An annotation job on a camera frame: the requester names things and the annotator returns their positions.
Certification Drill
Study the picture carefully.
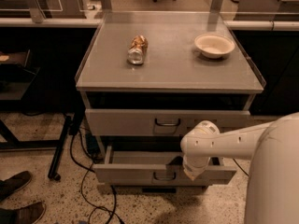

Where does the grey drawer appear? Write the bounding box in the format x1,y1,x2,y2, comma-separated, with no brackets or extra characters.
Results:
85,108,250,136
93,146,236,187

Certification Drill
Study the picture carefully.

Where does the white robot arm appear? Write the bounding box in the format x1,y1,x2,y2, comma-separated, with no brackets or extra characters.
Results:
180,113,299,224

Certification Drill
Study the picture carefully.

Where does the grey drawer cabinet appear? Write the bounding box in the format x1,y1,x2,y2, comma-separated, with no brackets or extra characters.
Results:
75,10,266,194

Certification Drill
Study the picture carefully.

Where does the white paper bowl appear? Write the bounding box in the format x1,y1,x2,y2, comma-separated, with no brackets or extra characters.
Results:
194,34,235,59

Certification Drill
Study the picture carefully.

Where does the crushed golden soda can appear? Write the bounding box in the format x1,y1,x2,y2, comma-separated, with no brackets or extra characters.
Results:
127,35,149,65

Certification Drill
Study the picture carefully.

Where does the brown shoe upper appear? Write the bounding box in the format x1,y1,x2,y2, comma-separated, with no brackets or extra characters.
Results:
0,171,32,201

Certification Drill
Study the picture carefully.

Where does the black floor cable right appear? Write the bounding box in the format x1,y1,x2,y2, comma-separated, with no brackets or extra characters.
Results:
233,158,250,177

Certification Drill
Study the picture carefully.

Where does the black floor cable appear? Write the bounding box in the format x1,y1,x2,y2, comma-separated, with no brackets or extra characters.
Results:
233,158,250,177
68,126,125,224

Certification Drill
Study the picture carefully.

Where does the black floor cable left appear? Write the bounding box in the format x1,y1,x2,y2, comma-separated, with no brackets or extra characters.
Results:
68,126,125,224

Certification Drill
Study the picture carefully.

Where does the black side table frame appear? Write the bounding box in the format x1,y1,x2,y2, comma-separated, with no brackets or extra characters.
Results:
0,50,79,181

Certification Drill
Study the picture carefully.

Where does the white horizontal rail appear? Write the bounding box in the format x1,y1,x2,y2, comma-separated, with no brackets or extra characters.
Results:
0,18,299,32

